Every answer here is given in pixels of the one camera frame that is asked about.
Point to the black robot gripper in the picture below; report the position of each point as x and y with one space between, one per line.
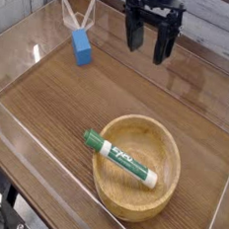
169 12

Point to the green Expo marker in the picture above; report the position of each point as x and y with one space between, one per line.
117 156

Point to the brown wooden bowl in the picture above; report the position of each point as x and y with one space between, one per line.
139 181

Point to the blue rectangular block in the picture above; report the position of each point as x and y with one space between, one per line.
81 47

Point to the clear acrylic tray wall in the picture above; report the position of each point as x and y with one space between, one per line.
47 101

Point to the black metal table bracket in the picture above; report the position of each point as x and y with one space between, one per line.
11 218

